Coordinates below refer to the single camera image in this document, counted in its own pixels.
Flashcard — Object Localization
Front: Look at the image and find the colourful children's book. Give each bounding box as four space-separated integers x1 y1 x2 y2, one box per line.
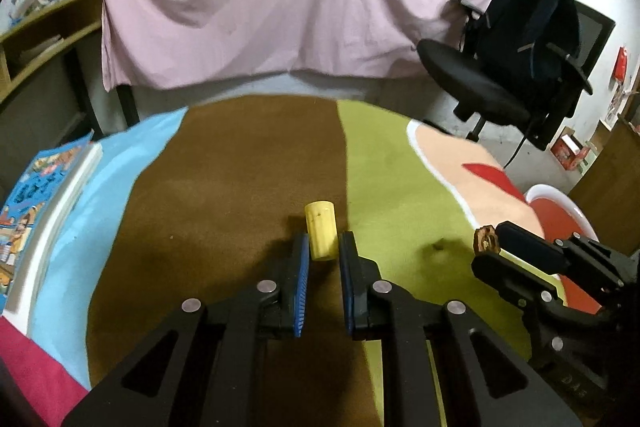
1 133 103 336

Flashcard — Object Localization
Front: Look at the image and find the red cardboard box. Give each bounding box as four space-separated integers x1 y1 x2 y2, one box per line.
550 127 590 171

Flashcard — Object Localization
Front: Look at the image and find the wooden cabinet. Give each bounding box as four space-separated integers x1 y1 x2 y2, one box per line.
568 117 640 256

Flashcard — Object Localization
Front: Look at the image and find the brown nut shell scrap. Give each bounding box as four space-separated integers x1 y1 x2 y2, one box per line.
473 225 501 256

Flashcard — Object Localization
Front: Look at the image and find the dark blue backpack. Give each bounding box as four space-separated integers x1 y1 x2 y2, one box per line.
476 0 580 78

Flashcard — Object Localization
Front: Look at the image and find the black office chair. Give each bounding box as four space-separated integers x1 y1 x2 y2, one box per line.
416 1 615 150

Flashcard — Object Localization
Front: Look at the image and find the wooden wall shelf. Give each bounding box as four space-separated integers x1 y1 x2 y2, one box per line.
1 0 103 103

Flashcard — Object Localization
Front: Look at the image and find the red and white trash basin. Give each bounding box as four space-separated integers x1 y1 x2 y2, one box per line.
524 184 601 314

